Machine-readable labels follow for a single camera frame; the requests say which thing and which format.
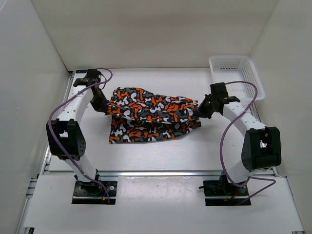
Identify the aluminium front rail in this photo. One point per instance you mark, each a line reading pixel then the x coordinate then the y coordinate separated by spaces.
pixel 269 172

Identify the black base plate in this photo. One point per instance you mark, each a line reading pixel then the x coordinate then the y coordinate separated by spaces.
pixel 94 194
pixel 221 194

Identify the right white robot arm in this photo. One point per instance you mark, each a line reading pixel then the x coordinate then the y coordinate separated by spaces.
pixel 262 145

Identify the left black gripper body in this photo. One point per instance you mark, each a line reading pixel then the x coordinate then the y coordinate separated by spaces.
pixel 99 102

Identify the orange camouflage shorts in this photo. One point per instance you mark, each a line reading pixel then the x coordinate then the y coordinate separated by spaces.
pixel 142 116

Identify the white plastic basket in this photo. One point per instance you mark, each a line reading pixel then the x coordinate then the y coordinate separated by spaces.
pixel 239 69

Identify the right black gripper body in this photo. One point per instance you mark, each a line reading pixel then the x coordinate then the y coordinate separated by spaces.
pixel 206 109

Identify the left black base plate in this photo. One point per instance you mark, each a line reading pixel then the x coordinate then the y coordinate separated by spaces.
pixel 94 194

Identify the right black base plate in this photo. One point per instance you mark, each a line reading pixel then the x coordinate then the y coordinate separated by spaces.
pixel 221 194

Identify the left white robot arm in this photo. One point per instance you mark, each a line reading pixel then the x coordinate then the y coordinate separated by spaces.
pixel 65 137

